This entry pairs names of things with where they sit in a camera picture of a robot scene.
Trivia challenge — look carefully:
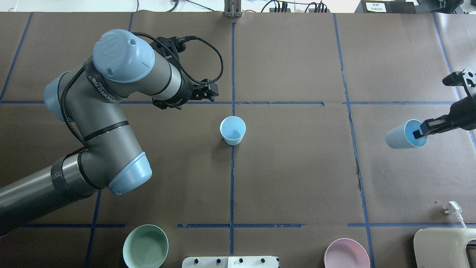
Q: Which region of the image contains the white appliance with cord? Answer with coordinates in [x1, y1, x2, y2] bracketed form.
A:
[413, 227, 476, 268]

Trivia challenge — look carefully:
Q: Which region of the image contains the pink bowl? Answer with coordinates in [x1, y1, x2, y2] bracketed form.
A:
[323, 239, 371, 268]

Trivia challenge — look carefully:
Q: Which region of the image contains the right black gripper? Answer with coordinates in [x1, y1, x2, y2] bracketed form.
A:
[413, 68, 476, 139]

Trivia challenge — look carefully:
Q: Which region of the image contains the aluminium profile post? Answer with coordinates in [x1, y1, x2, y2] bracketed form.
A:
[224, 0, 242, 17]

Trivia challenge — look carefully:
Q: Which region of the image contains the light blue cup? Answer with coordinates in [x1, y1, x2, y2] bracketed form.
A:
[219, 116, 247, 146]

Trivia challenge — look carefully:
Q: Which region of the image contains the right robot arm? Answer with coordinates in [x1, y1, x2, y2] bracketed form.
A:
[412, 68, 476, 139]

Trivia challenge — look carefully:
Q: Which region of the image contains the black box with label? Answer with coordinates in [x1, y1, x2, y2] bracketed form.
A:
[354, 0, 417, 14]

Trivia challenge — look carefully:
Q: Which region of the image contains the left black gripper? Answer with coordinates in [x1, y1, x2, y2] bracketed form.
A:
[189, 79, 219, 102]

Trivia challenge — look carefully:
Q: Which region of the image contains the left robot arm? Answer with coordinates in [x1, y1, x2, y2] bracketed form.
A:
[1, 29, 219, 236]

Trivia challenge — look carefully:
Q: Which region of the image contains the white power plug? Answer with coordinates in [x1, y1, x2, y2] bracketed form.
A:
[443, 201, 462, 218]

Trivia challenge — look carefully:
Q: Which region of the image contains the green bowl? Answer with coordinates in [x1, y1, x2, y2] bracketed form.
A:
[122, 224, 169, 268]

